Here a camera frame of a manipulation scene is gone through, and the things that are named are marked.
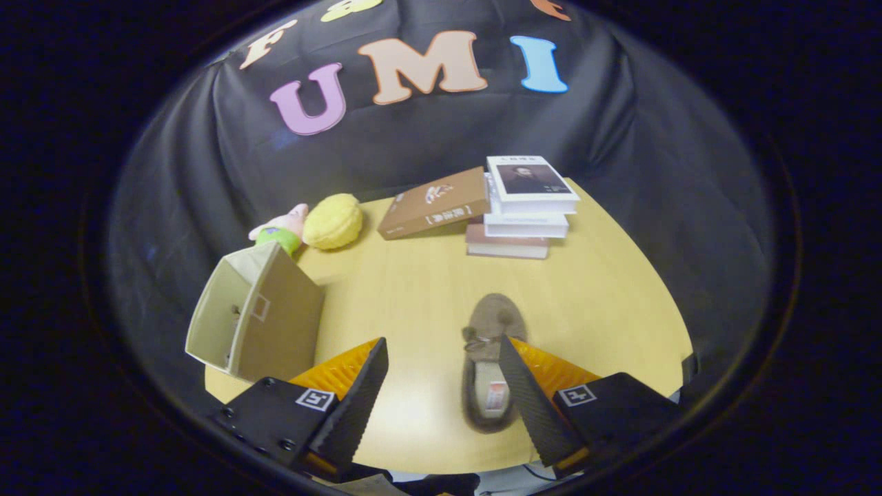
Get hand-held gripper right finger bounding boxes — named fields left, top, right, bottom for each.
left=498, top=335, right=683, bottom=477

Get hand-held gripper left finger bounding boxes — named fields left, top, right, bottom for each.
left=215, top=337, right=390, bottom=479

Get brown fabric storage box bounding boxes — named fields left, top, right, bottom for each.
left=185, top=240, right=326, bottom=384

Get pinkish brown book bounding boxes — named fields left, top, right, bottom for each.
left=466, top=222, right=550, bottom=260

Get plain white book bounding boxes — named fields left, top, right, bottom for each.
left=482, top=210, right=570, bottom=239

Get yellow plush toy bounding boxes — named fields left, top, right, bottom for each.
left=303, top=194, right=364, bottom=250

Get pink and green plush toy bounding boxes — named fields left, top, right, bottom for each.
left=248, top=203, right=309, bottom=257

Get white book with portrait cover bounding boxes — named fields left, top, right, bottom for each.
left=486, top=155, right=581, bottom=215

